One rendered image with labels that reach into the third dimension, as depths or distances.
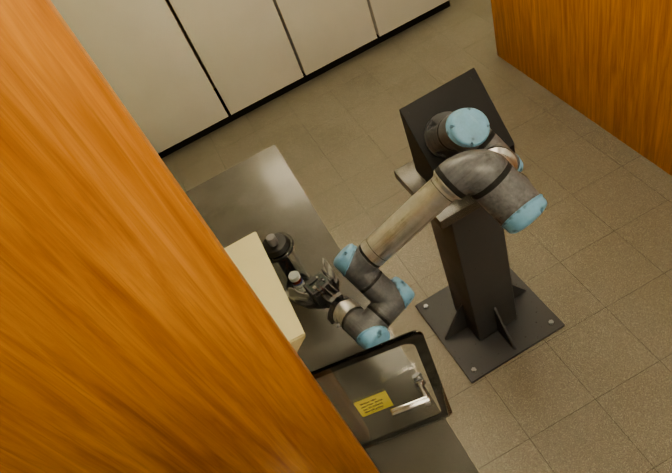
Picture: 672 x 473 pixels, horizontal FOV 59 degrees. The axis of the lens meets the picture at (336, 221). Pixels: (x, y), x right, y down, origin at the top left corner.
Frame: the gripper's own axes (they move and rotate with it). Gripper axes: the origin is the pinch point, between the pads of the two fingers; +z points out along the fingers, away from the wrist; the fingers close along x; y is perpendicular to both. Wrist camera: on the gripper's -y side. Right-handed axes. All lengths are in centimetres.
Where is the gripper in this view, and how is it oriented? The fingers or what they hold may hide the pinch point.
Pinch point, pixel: (303, 275)
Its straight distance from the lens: 174.6
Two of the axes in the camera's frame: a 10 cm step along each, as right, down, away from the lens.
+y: -3.0, -6.5, -7.0
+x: -7.5, 6.1, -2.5
